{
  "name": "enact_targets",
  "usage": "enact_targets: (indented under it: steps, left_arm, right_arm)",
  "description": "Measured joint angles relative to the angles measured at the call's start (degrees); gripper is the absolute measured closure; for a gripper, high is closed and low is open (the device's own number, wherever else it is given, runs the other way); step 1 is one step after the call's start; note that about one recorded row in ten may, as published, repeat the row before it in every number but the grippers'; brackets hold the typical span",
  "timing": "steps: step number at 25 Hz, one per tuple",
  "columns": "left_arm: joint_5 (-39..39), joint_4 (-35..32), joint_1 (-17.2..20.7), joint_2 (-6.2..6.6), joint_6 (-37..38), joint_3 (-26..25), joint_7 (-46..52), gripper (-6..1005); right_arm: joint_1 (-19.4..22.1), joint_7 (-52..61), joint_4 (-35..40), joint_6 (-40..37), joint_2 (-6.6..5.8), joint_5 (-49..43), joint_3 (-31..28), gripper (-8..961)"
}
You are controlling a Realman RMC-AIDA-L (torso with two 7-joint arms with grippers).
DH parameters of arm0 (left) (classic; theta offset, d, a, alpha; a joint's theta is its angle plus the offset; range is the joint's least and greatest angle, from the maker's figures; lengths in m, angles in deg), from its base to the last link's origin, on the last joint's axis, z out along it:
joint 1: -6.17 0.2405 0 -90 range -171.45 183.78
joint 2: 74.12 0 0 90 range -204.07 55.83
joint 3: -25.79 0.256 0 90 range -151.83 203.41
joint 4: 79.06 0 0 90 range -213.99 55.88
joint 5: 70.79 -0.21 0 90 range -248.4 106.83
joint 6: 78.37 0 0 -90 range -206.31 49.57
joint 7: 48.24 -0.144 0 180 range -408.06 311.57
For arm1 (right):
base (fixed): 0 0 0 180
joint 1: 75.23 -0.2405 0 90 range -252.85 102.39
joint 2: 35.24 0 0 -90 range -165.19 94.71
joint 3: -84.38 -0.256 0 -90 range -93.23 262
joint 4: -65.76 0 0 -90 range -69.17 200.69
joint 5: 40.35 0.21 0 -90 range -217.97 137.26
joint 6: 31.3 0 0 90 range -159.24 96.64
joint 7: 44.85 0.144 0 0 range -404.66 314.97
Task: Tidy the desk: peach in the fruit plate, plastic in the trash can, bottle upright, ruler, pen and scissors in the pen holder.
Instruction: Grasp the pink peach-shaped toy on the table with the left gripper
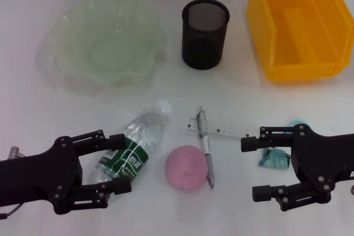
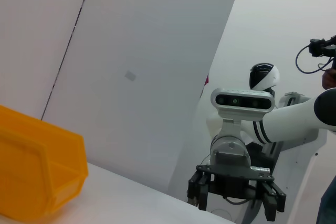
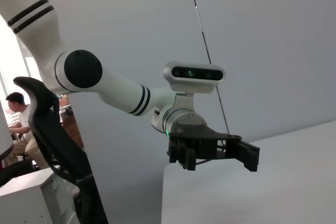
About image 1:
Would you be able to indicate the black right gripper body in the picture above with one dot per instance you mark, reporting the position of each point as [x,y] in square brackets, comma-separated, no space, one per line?
[326,158]

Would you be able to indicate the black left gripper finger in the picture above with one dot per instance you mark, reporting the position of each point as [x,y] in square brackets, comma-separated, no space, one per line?
[120,186]
[116,142]

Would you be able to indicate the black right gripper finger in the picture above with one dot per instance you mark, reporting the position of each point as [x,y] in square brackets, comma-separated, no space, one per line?
[261,193]
[250,144]

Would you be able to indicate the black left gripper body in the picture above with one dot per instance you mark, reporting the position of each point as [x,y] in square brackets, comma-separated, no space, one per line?
[41,175]

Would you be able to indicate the clear plastic ruler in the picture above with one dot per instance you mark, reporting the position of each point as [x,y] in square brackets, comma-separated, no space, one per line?
[226,131]

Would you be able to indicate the teal plastic wrapper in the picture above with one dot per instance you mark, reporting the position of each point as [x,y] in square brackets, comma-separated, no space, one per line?
[272,160]

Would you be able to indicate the clear green-label water bottle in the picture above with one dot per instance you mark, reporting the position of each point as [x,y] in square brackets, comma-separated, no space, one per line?
[143,128]

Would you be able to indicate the light blue scissors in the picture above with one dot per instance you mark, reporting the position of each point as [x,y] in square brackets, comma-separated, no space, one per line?
[297,121]

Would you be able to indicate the pink peach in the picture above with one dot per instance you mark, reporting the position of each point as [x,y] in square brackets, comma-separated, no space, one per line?
[186,168]

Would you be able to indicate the white grey ballpoint pen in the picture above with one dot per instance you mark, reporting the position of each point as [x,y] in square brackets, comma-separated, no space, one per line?
[206,147]

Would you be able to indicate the green glass fruit plate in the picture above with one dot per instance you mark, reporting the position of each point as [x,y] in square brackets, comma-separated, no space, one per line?
[105,53]

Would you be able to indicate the black mesh pen holder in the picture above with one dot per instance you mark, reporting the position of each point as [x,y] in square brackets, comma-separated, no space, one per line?
[203,51]

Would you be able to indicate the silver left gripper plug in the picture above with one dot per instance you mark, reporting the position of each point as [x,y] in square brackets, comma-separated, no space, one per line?
[13,151]

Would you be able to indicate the yellow plastic bin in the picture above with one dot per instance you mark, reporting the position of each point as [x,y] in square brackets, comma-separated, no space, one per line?
[301,39]

